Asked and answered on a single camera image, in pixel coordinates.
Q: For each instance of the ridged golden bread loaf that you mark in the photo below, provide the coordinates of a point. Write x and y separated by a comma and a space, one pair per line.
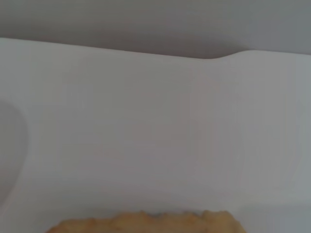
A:
145, 223

